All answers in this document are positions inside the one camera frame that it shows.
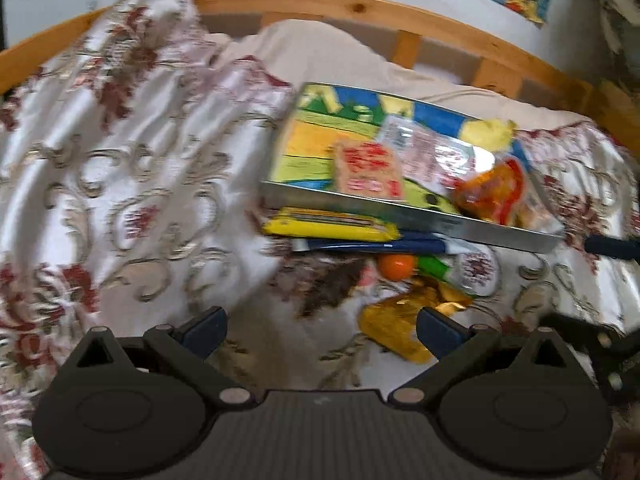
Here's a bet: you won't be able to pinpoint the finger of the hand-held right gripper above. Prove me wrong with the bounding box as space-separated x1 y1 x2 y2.
540 312 626 357
584 236 640 262

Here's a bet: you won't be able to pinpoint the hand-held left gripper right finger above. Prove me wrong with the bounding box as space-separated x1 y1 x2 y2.
387 307 581 408

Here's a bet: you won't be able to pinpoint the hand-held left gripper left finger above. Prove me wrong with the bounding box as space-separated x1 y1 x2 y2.
65 306 253 408

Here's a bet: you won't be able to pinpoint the gold yellow snack packet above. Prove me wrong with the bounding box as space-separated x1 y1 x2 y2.
360 280 473 365

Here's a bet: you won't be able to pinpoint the tangerine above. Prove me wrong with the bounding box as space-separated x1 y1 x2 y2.
377 254 418 282

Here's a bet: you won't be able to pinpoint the dark blue snack packet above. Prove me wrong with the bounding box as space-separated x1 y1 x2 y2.
292 232 451 257

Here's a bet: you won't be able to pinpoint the orange sausage packet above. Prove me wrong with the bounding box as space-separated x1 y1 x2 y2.
452 157 528 226

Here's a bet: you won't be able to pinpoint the colourful cardboard box tray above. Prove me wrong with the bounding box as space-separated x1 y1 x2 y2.
260 81 566 256

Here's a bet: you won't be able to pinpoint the rice cracker packet red print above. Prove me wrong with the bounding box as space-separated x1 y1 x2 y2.
331 140 407 202

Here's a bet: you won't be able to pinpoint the clear packet white label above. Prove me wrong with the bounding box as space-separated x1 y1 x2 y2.
377 115 481 196

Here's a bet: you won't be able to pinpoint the floral satin blanket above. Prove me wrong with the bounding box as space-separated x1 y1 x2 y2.
0 0 640 480

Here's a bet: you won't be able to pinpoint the colourful dinosaur drawing paper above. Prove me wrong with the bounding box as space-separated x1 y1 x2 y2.
270 84 521 221

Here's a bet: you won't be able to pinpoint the hanging clothes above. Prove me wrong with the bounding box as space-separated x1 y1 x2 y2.
594 0 640 57

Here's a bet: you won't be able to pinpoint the cream pillow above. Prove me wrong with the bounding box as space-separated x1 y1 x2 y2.
207 19 596 126

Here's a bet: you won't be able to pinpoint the wooden bed frame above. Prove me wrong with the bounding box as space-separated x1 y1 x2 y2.
0 0 640 141

